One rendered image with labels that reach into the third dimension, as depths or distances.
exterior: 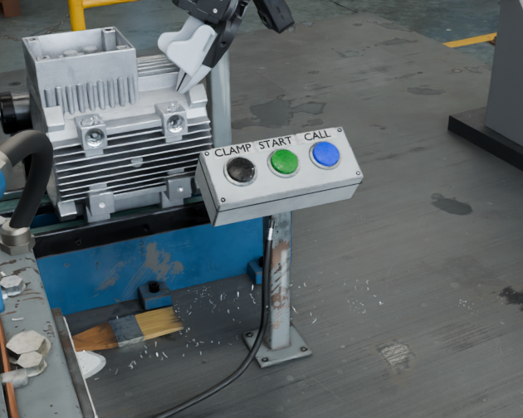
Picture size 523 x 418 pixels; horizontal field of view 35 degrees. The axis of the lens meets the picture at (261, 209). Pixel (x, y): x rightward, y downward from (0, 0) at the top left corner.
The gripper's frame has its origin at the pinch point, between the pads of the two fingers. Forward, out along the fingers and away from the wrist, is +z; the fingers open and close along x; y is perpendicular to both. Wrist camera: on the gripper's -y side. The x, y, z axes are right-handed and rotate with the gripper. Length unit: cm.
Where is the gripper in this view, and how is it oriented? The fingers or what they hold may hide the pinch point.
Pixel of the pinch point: (188, 85)
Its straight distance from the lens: 104.6
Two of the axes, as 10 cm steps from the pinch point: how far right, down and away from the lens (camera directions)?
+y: -8.0, -2.7, -5.3
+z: -4.6, 8.5, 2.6
